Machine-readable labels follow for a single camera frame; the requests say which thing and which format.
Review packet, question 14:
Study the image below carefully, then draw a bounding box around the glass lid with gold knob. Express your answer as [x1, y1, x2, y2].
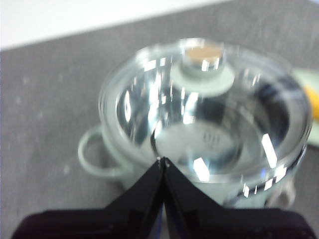
[98, 37, 314, 198]

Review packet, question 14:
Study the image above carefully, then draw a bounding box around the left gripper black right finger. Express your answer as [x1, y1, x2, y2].
[163, 157, 315, 239]

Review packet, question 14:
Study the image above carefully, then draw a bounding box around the pale green electric steamer pot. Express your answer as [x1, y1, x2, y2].
[77, 82, 314, 210]

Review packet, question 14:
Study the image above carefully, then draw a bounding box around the yellow corn cob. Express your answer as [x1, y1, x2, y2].
[302, 84, 319, 120]

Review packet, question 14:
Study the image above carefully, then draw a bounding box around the pale green round plate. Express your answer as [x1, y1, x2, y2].
[291, 68, 319, 148]

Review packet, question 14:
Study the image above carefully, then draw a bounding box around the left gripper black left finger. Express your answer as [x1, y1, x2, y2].
[12, 156, 164, 239]

